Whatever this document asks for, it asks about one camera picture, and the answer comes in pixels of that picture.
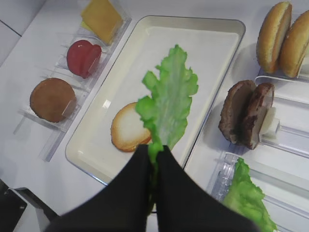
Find cream metal tray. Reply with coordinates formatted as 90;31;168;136
66;15;246;184

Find green lettuce leaf in rack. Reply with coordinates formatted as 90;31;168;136
223;158;277;232

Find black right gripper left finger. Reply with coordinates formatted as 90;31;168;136
46;145;152;232

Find toasted bun bottom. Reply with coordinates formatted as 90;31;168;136
111;102;151;152

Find clear right acrylic rack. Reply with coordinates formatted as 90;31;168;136
208;65;309;232

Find bun top right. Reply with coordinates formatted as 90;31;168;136
279;10;309;78

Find brown meat patty left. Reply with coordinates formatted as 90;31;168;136
218;80;256;145

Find bun top left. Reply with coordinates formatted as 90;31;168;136
256;1;292;73

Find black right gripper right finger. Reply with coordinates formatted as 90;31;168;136
156;146;259;232

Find red tomato slice rear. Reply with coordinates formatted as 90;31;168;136
66;40;92;75

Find clear acrylic rack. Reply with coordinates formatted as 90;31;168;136
18;0;131;162
208;65;309;232

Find clear left acrylic rack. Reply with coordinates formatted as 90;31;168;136
18;0;131;162

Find red tomato slice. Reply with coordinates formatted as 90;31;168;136
66;40;92;75
81;44;102;79

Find red tomato slice front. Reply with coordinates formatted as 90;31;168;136
81;44;102;79

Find yellow cheese slices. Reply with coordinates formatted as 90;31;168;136
81;0;123;45

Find green lettuce leaf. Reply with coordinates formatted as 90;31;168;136
135;44;198;214
223;158;277;232

